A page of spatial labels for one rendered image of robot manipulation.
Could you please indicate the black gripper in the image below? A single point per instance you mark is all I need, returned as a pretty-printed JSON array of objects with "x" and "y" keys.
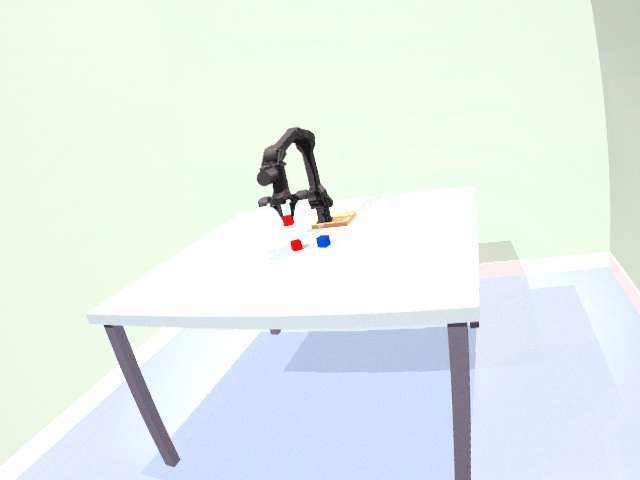
[{"x": 295, "y": 197}]

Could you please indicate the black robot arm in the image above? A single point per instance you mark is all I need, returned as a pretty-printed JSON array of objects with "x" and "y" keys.
[{"x": 273, "y": 169}]

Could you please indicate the blue cube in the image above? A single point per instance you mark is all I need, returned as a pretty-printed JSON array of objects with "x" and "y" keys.
[{"x": 323, "y": 241}]

